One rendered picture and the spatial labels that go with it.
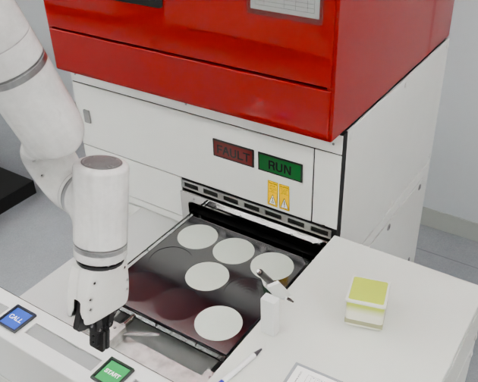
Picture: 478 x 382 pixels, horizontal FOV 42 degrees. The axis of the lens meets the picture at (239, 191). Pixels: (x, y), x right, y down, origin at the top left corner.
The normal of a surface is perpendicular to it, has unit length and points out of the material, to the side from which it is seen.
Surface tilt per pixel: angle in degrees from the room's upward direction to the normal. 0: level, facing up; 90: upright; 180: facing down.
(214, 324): 0
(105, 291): 90
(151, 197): 90
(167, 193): 90
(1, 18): 84
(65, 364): 0
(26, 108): 100
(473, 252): 0
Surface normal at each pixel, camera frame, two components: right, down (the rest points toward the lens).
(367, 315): -0.33, 0.52
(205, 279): -0.03, -0.84
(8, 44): 0.63, 0.41
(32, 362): -0.55, 0.47
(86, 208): -0.29, 0.34
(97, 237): 0.09, 0.39
